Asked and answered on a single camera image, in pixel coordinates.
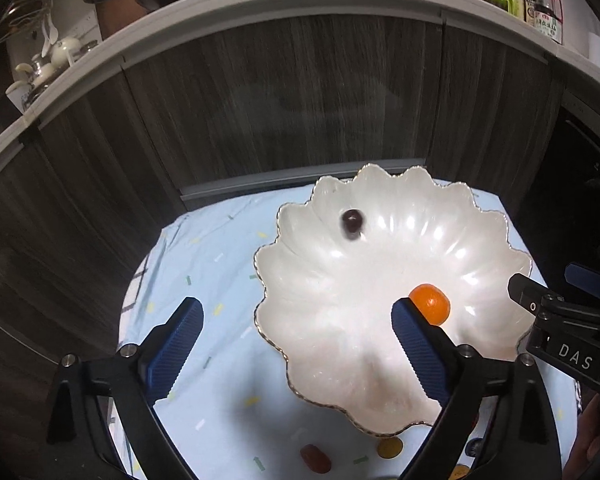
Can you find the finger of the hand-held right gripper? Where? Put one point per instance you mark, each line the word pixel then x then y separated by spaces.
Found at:
pixel 587 280
pixel 527 295

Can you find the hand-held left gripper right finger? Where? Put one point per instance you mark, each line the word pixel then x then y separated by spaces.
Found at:
pixel 420 352

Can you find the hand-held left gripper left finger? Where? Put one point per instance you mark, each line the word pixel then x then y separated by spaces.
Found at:
pixel 172 350

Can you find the orange tangerine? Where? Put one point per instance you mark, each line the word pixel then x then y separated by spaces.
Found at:
pixel 432 302

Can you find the white scalloped bowl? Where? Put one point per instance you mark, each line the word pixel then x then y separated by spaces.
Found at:
pixel 355 310

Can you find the red jujube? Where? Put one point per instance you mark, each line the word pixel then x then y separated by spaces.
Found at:
pixel 315 457

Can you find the dark red cherry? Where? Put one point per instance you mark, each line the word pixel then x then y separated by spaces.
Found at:
pixel 352 220

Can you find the person's right hand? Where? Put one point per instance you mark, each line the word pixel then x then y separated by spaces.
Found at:
pixel 597 440

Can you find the black oven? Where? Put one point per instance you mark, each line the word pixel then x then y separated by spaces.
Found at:
pixel 580 185

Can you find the light blue patterned tablecloth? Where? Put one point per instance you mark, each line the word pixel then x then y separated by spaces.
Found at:
pixel 215 260

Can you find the white label sauce bottle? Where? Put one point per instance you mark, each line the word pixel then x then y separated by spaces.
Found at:
pixel 547 15

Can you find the white ceramic teapot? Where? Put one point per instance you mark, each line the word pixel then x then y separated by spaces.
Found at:
pixel 65 50

